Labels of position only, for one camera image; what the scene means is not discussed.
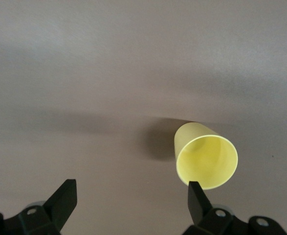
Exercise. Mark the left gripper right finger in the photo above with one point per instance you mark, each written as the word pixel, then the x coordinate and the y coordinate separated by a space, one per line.
pixel 199 210

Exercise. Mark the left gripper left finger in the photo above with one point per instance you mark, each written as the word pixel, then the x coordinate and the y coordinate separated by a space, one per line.
pixel 60 208

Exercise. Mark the yellow cup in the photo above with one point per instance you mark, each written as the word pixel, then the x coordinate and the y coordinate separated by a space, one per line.
pixel 206 161

